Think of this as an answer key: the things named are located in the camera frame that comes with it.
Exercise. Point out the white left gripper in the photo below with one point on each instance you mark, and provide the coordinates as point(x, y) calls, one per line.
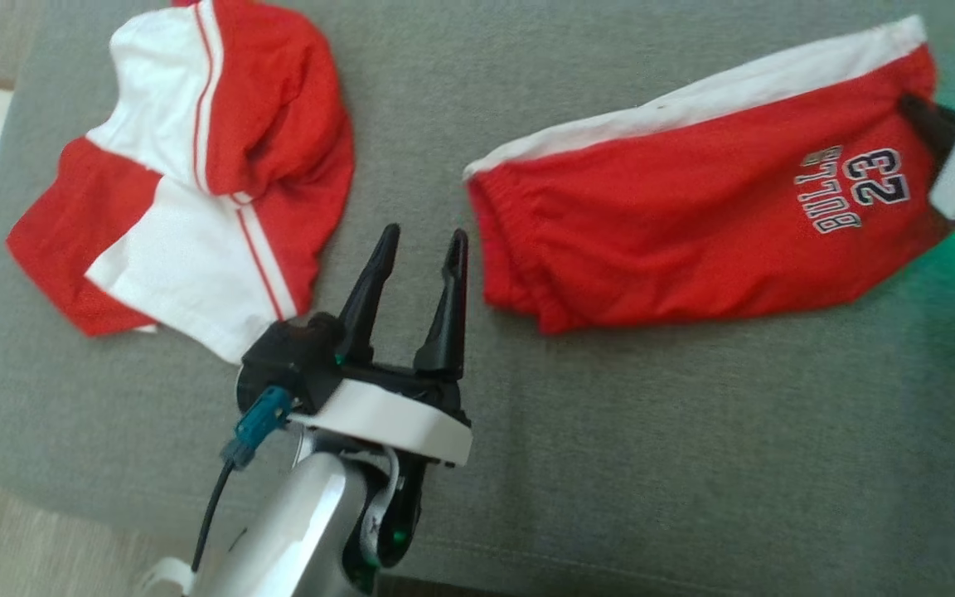
point(395, 423)

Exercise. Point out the red Bulls basketball shorts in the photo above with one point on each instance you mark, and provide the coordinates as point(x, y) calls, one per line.
point(693, 224)

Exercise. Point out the red Bulls basketball jersey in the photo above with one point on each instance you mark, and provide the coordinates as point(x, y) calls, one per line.
point(270, 124)

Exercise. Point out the large grey sofa chaise cushion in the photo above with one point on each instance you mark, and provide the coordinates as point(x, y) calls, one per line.
point(652, 431)

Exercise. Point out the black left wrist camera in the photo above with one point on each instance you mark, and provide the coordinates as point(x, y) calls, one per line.
point(291, 361)

